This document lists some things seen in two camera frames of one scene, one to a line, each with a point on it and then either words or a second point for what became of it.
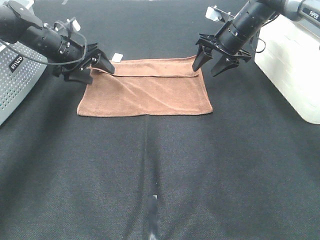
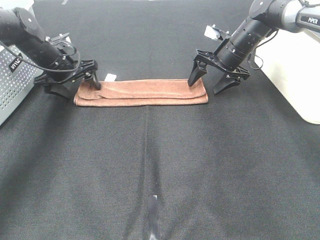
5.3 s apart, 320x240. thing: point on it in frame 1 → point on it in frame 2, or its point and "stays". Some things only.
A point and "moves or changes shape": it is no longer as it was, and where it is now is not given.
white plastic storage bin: x=288 y=51 stays
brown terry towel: x=146 y=87 moves or changes shape
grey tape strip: x=152 y=220 stays
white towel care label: x=117 y=57 → x=110 y=77
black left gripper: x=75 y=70 → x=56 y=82
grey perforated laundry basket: x=19 y=76 stays
